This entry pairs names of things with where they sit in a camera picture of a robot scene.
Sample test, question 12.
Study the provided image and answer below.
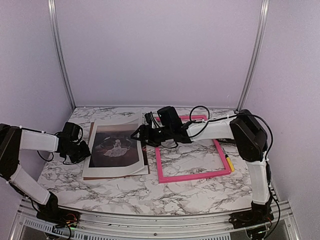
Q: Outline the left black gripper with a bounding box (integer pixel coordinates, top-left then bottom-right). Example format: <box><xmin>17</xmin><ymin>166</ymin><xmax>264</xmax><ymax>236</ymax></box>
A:
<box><xmin>64</xmin><ymin>140</ymin><xmax>92</xmax><ymax>164</ymax></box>

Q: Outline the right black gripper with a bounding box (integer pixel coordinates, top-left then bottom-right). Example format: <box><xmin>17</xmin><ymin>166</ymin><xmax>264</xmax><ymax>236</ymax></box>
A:
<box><xmin>130</xmin><ymin>125</ymin><xmax>173</xmax><ymax>148</ymax></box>

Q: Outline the brown fibreboard backing board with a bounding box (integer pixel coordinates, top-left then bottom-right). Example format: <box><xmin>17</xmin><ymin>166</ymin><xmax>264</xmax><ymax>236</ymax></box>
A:
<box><xmin>83</xmin><ymin>121</ymin><xmax>149</xmax><ymax>180</ymax></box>

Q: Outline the yellow handled screwdriver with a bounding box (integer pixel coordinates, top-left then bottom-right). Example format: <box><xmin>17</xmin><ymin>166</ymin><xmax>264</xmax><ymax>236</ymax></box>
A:
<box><xmin>222</xmin><ymin>148</ymin><xmax>235</xmax><ymax>172</ymax></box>

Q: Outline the canyon landscape photo print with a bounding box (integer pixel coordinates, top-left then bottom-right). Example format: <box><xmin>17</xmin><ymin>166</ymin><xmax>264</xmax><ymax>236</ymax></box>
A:
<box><xmin>88</xmin><ymin>121</ymin><xmax>141</xmax><ymax>168</ymax></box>

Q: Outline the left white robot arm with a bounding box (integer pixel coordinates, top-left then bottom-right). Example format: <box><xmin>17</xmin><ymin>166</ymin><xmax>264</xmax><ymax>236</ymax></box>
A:
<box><xmin>0</xmin><ymin>122</ymin><xmax>91</xmax><ymax>223</ymax></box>

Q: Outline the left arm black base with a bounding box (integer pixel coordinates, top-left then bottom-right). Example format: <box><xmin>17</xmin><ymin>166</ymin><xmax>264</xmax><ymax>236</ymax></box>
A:
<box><xmin>36</xmin><ymin>192</ymin><xmax>80</xmax><ymax>227</ymax></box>

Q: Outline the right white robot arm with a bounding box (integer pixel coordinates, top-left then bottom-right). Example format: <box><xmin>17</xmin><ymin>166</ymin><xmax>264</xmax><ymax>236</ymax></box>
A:
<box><xmin>130</xmin><ymin>106</ymin><xmax>274</xmax><ymax>224</ymax></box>

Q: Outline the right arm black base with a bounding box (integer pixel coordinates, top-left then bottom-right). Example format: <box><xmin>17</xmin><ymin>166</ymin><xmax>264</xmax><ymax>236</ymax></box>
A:
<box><xmin>228</xmin><ymin>202</ymin><xmax>274</xmax><ymax>229</ymax></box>

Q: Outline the aluminium front rail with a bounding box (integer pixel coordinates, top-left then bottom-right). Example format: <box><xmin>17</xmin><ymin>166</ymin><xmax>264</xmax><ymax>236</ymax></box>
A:
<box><xmin>8</xmin><ymin>200</ymin><xmax>301</xmax><ymax>240</ymax></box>

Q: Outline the left aluminium corner post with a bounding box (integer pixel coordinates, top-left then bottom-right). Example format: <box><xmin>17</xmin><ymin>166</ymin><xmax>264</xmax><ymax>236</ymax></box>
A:
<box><xmin>47</xmin><ymin>0</ymin><xmax>76</xmax><ymax>111</ymax></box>

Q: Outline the aluminium corner post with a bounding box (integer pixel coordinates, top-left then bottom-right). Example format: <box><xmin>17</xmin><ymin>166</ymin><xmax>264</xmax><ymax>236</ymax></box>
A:
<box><xmin>47</xmin><ymin>0</ymin><xmax>76</xmax><ymax>111</ymax></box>
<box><xmin>236</xmin><ymin>0</ymin><xmax>270</xmax><ymax>111</ymax></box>

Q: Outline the right aluminium corner post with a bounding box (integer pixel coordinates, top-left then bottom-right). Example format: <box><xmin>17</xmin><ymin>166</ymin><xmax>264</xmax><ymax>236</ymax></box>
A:
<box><xmin>236</xmin><ymin>0</ymin><xmax>270</xmax><ymax>111</ymax></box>

